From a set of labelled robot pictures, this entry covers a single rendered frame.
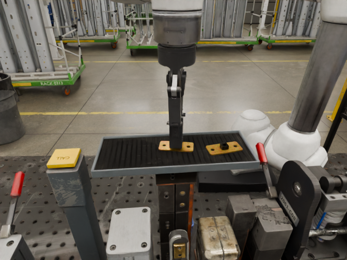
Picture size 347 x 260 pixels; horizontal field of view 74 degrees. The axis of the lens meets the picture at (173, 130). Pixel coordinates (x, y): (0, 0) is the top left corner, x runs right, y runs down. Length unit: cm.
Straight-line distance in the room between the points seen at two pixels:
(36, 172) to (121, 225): 95
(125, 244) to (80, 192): 21
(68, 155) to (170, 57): 33
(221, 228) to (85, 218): 36
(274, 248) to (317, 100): 53
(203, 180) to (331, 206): 63
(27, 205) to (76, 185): 63
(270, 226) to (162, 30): 44
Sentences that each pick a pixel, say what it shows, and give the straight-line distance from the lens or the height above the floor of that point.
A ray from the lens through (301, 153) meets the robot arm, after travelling 99.
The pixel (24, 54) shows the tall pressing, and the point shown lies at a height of 60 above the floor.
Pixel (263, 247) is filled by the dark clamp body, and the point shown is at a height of 102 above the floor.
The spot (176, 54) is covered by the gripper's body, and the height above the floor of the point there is 139.
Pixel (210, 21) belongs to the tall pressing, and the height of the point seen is 75.
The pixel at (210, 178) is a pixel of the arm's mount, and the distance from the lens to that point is 109.
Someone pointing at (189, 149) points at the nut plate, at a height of 116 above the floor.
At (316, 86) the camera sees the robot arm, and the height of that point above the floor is 122.
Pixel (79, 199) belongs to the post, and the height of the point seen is 105.
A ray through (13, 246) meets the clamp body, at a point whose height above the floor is 106.
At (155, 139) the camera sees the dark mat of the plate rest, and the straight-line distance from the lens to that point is 61.
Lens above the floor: 149
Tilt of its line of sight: 31 degrees down
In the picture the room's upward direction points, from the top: straight up
